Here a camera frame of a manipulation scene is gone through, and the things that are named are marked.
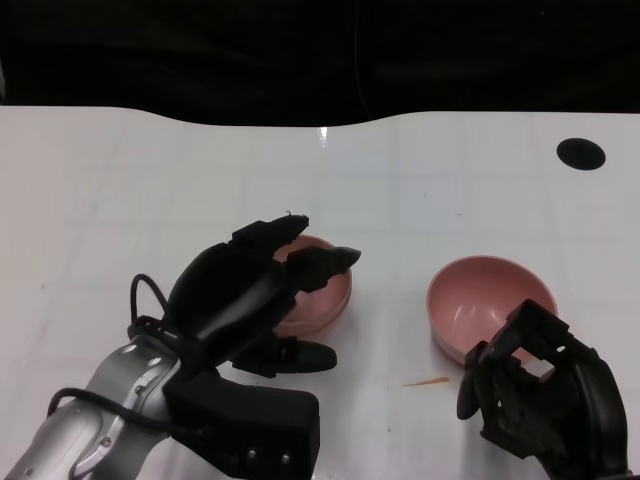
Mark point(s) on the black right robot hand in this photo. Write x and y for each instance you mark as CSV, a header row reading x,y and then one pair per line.
x,y
580,405

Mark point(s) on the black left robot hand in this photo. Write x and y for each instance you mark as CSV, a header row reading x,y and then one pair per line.
x,y
220,290

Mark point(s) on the thin orange sliver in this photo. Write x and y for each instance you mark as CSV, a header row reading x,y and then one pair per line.
x,y
430,382

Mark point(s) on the black backdrop cloth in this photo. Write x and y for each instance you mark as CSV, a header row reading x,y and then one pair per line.
x,y
200,50

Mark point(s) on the round black table grommet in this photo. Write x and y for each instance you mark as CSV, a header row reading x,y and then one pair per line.
x,y
580,154

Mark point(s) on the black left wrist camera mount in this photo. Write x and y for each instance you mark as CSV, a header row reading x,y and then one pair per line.
x,y
250,415

